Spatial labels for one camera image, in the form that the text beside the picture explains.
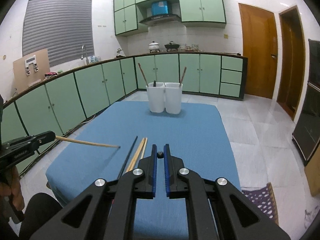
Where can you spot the green cabinets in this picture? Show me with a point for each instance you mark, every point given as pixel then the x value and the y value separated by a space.
pixel 193 13
pixel 61 103

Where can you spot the blue box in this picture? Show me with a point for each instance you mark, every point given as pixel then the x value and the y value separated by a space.
pixel 161 7

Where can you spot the red patterned chopstick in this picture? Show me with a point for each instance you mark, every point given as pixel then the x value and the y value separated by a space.
pixel 183 74

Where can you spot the green upper cabinets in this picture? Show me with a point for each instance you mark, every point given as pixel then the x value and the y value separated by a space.
pixel 193 13

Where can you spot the chrome faucet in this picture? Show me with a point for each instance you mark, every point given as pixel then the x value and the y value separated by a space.
pixel 84 54

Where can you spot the blue table cloth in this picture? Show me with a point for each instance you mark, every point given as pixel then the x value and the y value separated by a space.
pixel 196 135

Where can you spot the white pot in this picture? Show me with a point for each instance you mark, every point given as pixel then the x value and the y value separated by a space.
pixel 154 47

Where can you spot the red-tipped wooden chopstick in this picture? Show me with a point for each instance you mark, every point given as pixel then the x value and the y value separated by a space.
pixel 142 72

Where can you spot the black glass cabinet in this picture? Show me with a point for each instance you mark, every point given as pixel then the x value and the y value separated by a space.
pixel 306 132

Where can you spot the open wooden doorway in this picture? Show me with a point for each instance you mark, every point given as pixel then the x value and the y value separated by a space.
pixel 293 61

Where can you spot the green lower cabinets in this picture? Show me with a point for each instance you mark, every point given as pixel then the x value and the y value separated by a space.
pixel 61 103

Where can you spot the red cloth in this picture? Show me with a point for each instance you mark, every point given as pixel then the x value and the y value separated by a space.
pixel 50 74

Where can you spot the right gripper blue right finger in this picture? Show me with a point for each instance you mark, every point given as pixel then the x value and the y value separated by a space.
pixel 167 168

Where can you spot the grey window blind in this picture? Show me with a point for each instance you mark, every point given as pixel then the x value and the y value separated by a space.
pixel 60 26

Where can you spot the closed wooden door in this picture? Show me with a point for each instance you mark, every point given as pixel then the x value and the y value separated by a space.
pixel 260 46

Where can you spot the white twin utensil holder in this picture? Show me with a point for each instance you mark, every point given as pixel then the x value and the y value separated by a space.
pixel 166 96

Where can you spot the black chopstick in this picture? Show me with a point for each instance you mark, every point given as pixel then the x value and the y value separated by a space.
pixel 127 158

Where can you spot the plain wooden chopstick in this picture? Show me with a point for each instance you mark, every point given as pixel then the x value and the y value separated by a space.
pixel 85 142

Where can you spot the black wok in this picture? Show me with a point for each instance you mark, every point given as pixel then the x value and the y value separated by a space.
pixel 172 46

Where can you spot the purple patterned cushion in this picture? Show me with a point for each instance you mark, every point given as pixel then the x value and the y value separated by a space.
pixel 264 199

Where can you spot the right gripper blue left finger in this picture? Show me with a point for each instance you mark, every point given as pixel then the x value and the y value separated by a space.
pixel 154 168

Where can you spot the light wooden chopstick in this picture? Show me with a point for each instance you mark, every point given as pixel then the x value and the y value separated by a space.
pixel 144 147

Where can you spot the cardboard box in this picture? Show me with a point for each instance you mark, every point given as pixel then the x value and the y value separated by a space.
pixel 312 172

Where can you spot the person's left hand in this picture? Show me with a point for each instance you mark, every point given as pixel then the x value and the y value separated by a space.
pixel 13 188

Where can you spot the black range hood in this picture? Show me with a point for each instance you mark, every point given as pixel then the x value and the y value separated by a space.
pixel 160 19

